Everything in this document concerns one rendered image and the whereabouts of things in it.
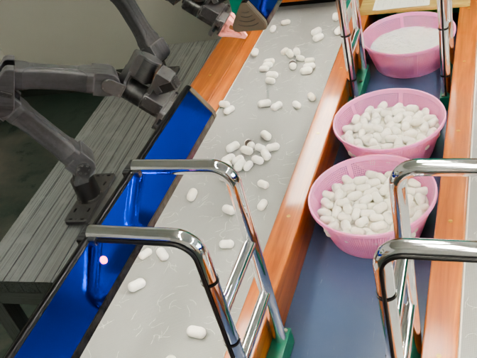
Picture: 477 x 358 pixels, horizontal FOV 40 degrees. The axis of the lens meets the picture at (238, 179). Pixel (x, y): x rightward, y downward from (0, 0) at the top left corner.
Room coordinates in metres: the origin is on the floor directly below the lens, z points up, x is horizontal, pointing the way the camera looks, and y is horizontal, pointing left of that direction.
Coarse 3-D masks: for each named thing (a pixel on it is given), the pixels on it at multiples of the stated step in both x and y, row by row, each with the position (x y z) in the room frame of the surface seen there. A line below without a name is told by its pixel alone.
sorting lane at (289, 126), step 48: (288, 48) 1.86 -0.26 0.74; (336, 48) 1.77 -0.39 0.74; (240, 96) 1.65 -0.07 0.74; (288, 96) 1.57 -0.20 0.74; (240, 144) 1.41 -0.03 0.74; (288, 144) 1.34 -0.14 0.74; (240, 240) 1.05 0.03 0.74; (144, 288) 0.99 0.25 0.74; (192, 288) 0.95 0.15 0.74; (240, 288) 0.91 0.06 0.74; (96, 336) 0.90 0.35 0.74; (144, 336) 0.86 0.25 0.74
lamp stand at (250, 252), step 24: (144, 168) 0.84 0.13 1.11; (168, 168) 0.82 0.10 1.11; (192, 168) 0.80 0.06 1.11; (216, 168) 0.79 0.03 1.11; (240, 192) 0.78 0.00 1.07; (240, 216) 0.78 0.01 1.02; (96, 240) 0.71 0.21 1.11; (120, 240) 0.69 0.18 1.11; (144, 240) 0.67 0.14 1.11; (168, 240) 0.66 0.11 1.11; (192, 240) 0.65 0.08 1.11; (240, 264) 0.73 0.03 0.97; (264, 264) 0.78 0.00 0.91; (216, 288) 0.64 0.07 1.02; (264, 288) 0.78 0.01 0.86; (216, 312) 0.64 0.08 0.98; (264, 312) 0.74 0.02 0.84; (288, 336) 0.79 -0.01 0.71
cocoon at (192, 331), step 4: (188, 328) 0.83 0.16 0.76; (192, 328) 0.83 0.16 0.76; (196, 328) 0.82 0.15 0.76; (200, 328) 0.82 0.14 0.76; (188, 332) 0.82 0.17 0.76; (192, 332) 0.82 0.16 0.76; (196, 332) 0.82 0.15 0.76; (200, 332) 0.81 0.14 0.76; (204, 332) 0.81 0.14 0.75; (192, 336) 0.82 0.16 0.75; (196, 336) 0.81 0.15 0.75; (200, 336) 0.81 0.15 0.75; (204, 336) 0.81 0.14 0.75
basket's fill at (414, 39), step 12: (384, 36) 1.77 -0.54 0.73; (396, 36) 1.75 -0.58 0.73; (408, 36) 1.72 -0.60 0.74; (420, 36) 1.71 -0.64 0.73; (432, 36) 1.68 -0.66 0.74; (372, 48) 1.72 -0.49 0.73; (384, 48) 1.70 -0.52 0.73; (396, 48) 1.68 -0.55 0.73; (408, 48) 1.65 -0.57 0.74; (420, 48) 1.63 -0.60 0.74
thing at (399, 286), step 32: (416, 160) 0.66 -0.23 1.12; (448, 160) 0.65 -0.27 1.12; (384, 256) 0.53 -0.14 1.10; (416, 256) 0.51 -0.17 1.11; (448, 256) 0.50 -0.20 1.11; (384, 288) 0.53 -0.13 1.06; (416, 288) 0.67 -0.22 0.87; (384, 320) 0.54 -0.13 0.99; (416, 320) 0.67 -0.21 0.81; (416, 352) 0.67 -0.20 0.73
